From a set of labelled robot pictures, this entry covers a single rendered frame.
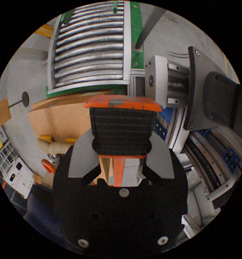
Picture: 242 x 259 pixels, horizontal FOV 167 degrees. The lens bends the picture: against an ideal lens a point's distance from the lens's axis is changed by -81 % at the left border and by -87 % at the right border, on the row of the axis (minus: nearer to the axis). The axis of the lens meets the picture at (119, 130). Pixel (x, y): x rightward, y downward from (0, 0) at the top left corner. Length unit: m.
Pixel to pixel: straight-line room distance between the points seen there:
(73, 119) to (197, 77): 0.38
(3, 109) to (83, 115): 1.85
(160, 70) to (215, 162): 0.35
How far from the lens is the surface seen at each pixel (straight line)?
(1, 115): 1.99
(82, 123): 0.30
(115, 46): 0.72
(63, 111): 0.32
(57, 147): 0.30
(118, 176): 0.21
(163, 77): 0.22
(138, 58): 1.28
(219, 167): 0.37
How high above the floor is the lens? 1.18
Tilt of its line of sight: 59 degrees down
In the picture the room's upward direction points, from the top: 179 degrees counter-clockwise
